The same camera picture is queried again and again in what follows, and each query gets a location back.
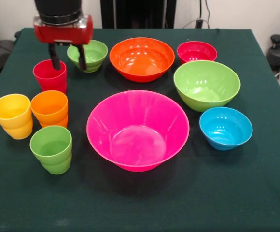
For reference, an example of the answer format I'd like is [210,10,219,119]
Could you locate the dark green tablecloth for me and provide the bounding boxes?
[0,27,280,232]

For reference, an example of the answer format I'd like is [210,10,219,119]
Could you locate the red cup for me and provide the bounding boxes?
[32,59,68,95]

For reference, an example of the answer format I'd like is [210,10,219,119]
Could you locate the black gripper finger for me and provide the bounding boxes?
[47,43,61,71]
[76,44,87,71]

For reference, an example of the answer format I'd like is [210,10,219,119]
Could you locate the black wall cable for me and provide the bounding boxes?
[204,0,212,21]

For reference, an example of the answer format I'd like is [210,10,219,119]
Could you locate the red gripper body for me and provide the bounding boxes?
[33,14,94,46]

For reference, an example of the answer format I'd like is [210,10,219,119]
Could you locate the green cup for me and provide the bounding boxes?
[29,125,73,175]

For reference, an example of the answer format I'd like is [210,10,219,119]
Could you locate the large pink bowl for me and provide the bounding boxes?
[86,90,190,173]

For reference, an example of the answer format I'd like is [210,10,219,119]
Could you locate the orange cup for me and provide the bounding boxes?
[30,90,69,129]

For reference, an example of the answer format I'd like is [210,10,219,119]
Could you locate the small green bowl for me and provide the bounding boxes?
[67,40,109,73]

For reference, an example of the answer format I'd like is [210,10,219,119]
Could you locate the small blue bowl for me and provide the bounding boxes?
[198,106,253,151]

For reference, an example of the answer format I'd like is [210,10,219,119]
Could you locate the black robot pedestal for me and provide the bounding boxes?
[100,0,177,29]

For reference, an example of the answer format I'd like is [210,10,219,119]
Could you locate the large green bowl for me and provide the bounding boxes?
[173,60,241,113]

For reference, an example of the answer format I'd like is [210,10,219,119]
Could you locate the large orange bowl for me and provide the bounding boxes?
[109,37,175,83]

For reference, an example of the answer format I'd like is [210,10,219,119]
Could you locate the yellow cup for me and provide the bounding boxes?
[0,93,34,140]

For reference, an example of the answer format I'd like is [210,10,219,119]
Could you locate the small red bowl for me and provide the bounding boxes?
[177,41,218,64]

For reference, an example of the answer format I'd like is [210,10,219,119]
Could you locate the black office chair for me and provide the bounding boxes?
[0,16,22,78]

